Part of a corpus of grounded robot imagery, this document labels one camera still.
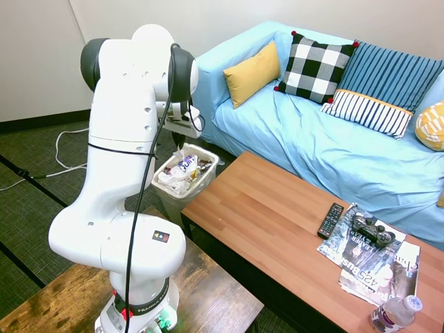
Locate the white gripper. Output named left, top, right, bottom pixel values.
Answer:
left=164, top=105, right=206, bottom=149

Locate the white crumpled paper trash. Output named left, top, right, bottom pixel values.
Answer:
left=157, top=167, right=192, bottom=196

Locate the beige plastic trash bin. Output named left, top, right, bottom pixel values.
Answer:
left=151, top=142, right=221, bottom=223

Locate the purple snack wrapper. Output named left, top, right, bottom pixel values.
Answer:
left=178, top=155, right=200, bottom=173

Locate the plain mustard yellow pillow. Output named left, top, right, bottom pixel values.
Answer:
left=222, top=41, right=282, bottom=110

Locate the wooden coffee table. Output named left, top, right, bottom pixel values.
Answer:
left=180, top=150, right=444, bottom=333

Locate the light blue sofa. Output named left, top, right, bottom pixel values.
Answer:
left=191, top=20, right=444, bottom=251

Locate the black white checkered pillow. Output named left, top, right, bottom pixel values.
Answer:
left=273, top=30, right=360, bottom=105

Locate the rustic wooden side table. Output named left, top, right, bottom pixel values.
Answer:
left=0, top=205, right=265, bottom=333

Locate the black remote control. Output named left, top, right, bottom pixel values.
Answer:
left=316, top=202, right=345, bottom=240

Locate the white navy striped pillow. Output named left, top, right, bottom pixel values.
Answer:
left=319, top=89, right=415, bottom=141

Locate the magazine with leader headline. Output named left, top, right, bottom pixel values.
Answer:
left=316, top=202, right=407, bottom=275

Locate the black game controller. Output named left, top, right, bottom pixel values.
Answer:
left=351, top=212, right=397, bottom=249

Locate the blue striped pillow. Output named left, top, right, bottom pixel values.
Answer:
left=334, top=40, right=444, bottom=114

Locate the magazine with business headline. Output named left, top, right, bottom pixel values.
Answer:
left=337, top=240, right=421, bottom=307

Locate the yellow white patterned bolster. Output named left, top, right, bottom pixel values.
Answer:
left=414, top=100, right=444, bottom=152

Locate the clear water bottle purple label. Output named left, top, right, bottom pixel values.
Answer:
left=368, top=294, right=424, bottom=333

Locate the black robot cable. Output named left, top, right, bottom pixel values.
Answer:
left=122, top=42, right=206, bottom=333

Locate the white floor cable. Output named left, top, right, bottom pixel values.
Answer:
left=0, top=128, right=89, bottom=191

